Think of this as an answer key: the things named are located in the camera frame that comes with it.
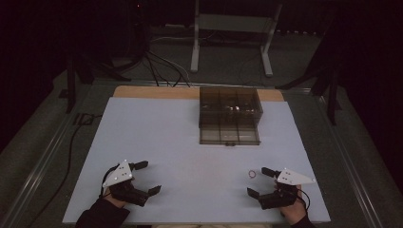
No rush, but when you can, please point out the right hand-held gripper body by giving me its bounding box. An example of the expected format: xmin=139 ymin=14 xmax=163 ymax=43
xmin=258 ymin=167 xmax=317 ymax=211

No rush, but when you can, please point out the person's right hand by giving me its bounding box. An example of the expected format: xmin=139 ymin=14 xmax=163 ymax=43
xmin=273 ymin=180 xmax=308 ymax=226

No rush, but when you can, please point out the metal floor rail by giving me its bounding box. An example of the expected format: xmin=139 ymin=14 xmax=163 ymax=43
xmin=0 ymin=80 xmax=110 ymax=228
xmin=312 ymin=91 xmax=386 ymax=228

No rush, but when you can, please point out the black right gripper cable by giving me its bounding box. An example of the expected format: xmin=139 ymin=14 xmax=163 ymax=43
xmin=297 ymin=187 xmax=312 ymax=211

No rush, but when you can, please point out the smoky transparent divided drawer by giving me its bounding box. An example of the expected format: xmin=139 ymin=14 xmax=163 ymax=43
xmin=199 ymin=123 xmax=261 ymax=147

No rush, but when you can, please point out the smoky transparent drawer box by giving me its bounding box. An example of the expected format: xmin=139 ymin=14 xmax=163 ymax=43
xmin=198 ymin=85 xmax=264 ymax=129

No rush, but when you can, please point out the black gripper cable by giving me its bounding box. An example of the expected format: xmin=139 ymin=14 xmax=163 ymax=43
xmin=100 ymin=164 xmax=120 ymax=199
xmin=297 ymin=187 xmax=312 ymax=211

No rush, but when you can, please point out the white metal stand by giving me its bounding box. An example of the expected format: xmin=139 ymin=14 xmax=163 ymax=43
xmin=189 ymin=0 xmax=284 ymax=78

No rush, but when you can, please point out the white table mat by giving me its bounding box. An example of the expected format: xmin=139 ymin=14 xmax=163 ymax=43
xmin=62 ymin=96 xmax=332 ymax=225

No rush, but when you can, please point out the person's left hand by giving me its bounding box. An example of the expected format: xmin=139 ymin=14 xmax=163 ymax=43
xmin=102 ymin=186 xmax=127 ymax=210

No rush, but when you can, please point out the black tripod stand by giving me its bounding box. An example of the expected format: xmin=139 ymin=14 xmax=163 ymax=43
xmin=275 ymin=37 xmax=344 ymax=126
xmin=64 ymin=51 xmax=132 ymax=115

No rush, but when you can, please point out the black floor cable bundle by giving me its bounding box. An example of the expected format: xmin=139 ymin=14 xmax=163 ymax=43
xmin=144 ymin=49 xmax=192 ymax=88

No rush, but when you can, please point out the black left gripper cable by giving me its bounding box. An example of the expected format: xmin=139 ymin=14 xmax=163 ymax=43
xmin=100 ymin=164 xmax=120 ymax=199

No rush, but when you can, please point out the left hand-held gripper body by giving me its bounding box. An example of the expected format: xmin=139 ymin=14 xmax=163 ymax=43
xmin=101 ymin=159 xmax=150 ymax=208

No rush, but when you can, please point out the white floor cable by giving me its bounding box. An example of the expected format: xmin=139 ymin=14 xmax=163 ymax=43
xmin=150 ymin=35 xmax=195 ymax=84

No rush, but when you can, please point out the floor socket plate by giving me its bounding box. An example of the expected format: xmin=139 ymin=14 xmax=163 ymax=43
xmin=73 ymin=112 xmax=95 ymax=126

